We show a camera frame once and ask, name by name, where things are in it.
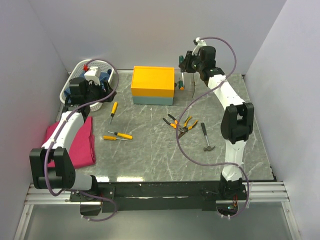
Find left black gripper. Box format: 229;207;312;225
84;78;117;105

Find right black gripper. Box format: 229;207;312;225
178;51;204;74

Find yellow screwdriver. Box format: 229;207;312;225
103;135;129;141
108;131;133;140
109;101;119;125

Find clear plastic drawer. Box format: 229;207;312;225
174;70;195;100

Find orange grey drawer box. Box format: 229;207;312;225
131;66;175;106

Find green screwdriver short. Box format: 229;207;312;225
174;78;185;91

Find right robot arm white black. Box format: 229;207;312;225
179;43;254;200

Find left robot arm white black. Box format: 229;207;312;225
29;77;117;201

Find blue cloth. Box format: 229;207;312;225
63;69;112;97

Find white plastic basket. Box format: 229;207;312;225
59;59;114;113

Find orange black pliers small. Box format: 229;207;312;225
162;113;179;129

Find orange black long-nose pliers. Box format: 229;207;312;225
178;116;198;139

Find pink folded cloth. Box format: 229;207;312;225
42;113;96;169

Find small black hammer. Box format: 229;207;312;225
200;122;215;152

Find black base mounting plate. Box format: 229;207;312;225
69;180;248;213

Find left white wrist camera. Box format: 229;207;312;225
84;66;101;86

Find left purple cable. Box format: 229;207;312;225
43;58;120;223

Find purple cable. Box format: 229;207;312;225
175;36;251;218
43;58;120;223

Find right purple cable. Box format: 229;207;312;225
175;36;251;218

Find aluminium rail frame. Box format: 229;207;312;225
14;182;301;240

